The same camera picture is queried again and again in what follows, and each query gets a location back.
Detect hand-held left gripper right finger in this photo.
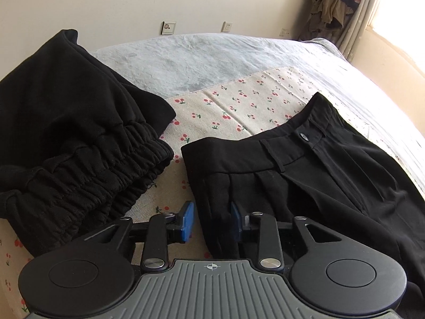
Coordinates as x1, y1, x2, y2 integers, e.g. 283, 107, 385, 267
230, 201, 342, 270

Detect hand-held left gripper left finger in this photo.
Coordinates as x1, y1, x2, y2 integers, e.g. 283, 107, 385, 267
81, 200, 195, 273

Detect black buttoned dress pants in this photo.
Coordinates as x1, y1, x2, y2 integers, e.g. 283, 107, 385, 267
181, 92, 425, 286

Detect cherry print sheet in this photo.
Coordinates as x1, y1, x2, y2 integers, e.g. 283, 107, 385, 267
0, 66, 336, 313

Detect black elastic-waist sweatpants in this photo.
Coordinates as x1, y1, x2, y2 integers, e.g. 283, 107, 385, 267
0, 29, 176, 258

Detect pale blue-grey bed sheet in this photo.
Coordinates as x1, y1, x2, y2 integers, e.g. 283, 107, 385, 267
90, 33, 425, 203

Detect hanging clothes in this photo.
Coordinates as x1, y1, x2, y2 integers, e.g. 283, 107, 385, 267
297, 0, 366, 45

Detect grey dotted curtain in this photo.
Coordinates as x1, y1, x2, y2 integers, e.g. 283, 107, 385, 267
342, 0, 387, 62

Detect bright window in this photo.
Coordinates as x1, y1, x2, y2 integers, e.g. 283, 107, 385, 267
368, 0, 425, 70

